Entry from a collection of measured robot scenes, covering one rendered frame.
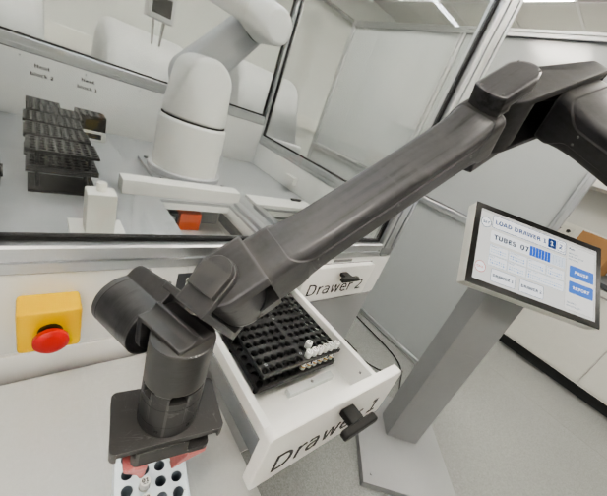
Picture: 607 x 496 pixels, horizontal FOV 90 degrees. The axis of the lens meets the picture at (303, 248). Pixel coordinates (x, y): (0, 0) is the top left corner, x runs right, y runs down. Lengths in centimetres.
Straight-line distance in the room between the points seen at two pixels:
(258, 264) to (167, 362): 11
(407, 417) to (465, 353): 44
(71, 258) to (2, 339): 15
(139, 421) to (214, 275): 17
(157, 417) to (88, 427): 27
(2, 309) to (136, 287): 29
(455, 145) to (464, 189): 179
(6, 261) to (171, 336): 31
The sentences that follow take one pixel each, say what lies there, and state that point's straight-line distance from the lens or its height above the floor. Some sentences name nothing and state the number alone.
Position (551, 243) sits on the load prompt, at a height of 116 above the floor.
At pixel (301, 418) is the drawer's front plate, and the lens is 44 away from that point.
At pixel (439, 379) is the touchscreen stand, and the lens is 156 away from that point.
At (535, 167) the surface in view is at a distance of 209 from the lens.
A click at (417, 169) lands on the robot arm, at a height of 125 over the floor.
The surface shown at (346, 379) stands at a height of 84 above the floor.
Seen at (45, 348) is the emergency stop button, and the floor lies 87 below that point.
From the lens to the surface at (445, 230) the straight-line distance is 219.
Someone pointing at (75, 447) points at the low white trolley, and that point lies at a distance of 59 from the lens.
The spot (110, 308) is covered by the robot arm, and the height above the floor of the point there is 105.
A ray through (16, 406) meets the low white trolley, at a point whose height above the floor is 76.
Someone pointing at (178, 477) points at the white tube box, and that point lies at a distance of 54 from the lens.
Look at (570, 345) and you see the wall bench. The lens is 341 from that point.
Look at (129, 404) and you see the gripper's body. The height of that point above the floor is 95.
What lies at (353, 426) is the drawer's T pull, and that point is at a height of 91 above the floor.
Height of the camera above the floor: 127
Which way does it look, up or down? 23 degrees down
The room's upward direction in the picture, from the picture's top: 21 degrees clockwise
